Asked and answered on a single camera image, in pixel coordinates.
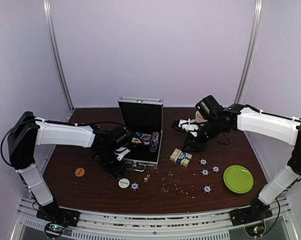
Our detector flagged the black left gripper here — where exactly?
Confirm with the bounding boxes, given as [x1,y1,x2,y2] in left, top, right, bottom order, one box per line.
[96,147,127,179]

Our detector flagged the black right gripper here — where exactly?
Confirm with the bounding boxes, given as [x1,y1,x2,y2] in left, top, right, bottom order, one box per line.
[181,117,226,153]

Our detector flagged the orange big blind button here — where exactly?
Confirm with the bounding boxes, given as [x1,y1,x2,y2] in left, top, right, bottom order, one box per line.
[74,167,86,178]

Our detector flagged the aluminium poker case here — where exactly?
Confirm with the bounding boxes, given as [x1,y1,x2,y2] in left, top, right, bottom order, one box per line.
[118,96,164,172]

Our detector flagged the Texas Hold'em card box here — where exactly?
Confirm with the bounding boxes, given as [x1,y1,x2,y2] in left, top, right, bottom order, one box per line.
[169,148,193,167]

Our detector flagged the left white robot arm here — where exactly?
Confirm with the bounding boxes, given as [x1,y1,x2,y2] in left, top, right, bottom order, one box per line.
[0,111,130,224]

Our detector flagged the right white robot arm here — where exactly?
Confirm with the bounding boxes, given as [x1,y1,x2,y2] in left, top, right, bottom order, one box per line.
[194,98,301,221]

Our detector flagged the beige ceramic mug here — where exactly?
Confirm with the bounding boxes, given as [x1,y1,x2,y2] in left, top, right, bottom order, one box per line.
[195,111,208,126]

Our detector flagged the blue small blind button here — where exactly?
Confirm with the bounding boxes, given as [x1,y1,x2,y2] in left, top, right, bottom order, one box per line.
[133,131,143,138]

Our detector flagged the red playing card deck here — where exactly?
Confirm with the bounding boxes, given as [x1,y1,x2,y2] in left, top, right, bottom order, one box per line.
[131,137,150,146]

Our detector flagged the purple poker chip top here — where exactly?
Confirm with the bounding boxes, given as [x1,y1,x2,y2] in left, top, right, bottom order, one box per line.
[199,158,208,166]

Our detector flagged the blue round button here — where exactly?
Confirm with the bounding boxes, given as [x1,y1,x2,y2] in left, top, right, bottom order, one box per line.
[141,134,152,144]

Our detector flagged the white dealer button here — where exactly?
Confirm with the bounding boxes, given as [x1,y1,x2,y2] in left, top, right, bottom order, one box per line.
[118,178,130,189]

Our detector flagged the purple poker chip right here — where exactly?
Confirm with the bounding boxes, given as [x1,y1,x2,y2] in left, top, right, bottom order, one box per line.
[211,165,220,173]

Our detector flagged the right row poker chips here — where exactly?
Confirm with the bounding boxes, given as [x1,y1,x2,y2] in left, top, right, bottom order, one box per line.
[149,131,160,153]

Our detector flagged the purple poker chip middle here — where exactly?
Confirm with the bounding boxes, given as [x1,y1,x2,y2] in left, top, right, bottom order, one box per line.
[201,168,210,177]

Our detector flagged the purple poker chip near dealer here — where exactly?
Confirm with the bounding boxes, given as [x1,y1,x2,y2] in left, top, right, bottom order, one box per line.
[130,182,140,191]

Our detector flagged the green plate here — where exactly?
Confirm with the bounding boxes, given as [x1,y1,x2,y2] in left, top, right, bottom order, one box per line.
[223,165,254,194]

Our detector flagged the purple poker chip bottom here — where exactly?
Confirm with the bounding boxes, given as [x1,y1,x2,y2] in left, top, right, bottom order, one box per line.
[202,185,212,194]

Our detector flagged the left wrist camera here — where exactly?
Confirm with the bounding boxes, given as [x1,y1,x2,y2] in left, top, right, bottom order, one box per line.
[114,134,131,161]

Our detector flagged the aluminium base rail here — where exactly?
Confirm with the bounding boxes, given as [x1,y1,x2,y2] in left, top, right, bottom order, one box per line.
[10,196,301,240]

